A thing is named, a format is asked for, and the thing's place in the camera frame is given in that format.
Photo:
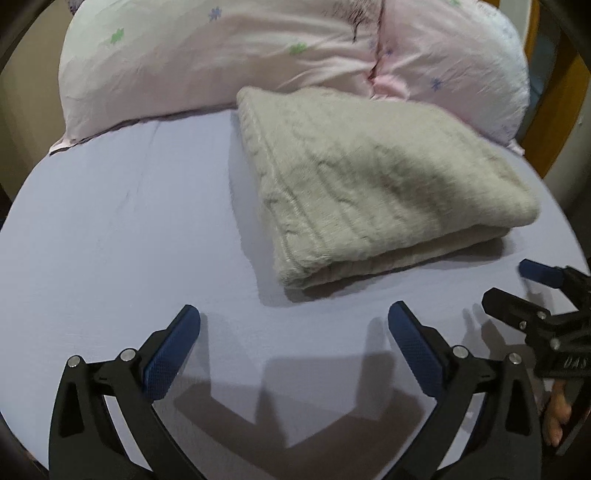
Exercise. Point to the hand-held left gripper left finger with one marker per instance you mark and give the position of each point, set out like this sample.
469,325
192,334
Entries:
170,353

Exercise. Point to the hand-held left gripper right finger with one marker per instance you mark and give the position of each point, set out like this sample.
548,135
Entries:
414,351

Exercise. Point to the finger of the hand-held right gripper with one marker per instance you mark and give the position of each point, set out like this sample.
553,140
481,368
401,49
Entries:
510,308
538,271

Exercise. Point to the person's right hand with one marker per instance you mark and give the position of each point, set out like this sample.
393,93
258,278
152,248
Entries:
556,406

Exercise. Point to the lavender bed sheet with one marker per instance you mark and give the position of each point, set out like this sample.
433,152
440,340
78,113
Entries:
138,230

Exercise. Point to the pink floral pillow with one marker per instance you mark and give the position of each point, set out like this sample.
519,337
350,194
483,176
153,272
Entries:
452,64
207,60

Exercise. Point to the wooden bed frame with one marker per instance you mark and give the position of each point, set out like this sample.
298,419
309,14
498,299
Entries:
558,97

